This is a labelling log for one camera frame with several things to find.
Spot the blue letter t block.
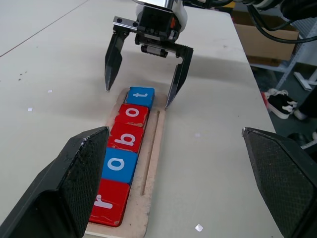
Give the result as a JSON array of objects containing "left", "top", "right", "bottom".
[{"left": 125, "top": 86, "right": 156, "bottom": 110}]

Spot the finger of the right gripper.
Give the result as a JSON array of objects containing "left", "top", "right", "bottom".
[
  {"left": 165, "top": 43, "right": 194, "bottom": 109},
  {"left": 104, "top": 31, "right": 130, "bottom": 92}
]

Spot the person in dark jacket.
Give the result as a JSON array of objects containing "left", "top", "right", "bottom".
[{"left": 293, "top": 84, "right": 317, "bottom": 121}]

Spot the black shoe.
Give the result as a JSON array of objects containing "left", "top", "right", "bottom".
[{"left": 287, "top": 131, "right": 317, "bottom": 150}]

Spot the red letter o block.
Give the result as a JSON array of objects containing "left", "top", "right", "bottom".
[{"left": 114, "top": 103, "right": 150, "bottom": 128}]

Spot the red letter tile r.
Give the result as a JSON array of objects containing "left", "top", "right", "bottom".
[{"left": 88, "top": 178, "right": 131, "bottom": 228}]

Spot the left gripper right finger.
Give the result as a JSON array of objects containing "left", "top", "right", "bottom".
[{"left": 241, "top": 127, "right": 317, "bottom": 238}]

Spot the black and white sneaker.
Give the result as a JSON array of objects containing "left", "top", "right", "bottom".
[{"left": 265, "top": 88, "right": 298, "bottom": 120}]

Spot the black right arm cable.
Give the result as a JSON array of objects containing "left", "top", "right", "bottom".
[{"left": 246, "top": 3, "right": 317, "bottom": 45}]

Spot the blue letter tile o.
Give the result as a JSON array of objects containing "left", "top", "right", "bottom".
[{"left": 101, "top": 147, "right": 138, "bottom": 185}]

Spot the red letter tile b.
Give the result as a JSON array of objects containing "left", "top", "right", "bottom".
[{"left": 107, "top": 121, "right": 145, "bottom": 153}]

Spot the brown cardboard box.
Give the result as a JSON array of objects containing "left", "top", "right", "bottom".
[{"left": 232, "top": 14, "right": 300, "bottom": 66}]

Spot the wooden letter tray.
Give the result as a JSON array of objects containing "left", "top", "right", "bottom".
[{"left": 84, "top": 88, "right": 166, "bottom": 238}]

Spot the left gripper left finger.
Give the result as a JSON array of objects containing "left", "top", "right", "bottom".
[{"left": 0, "top": 126, "right": 110, "bottom": 238}]

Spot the grey metal shelf rack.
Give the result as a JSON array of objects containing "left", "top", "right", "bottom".
[{"left": 249, "top": 18, "right": 317, "bottom": 91}]

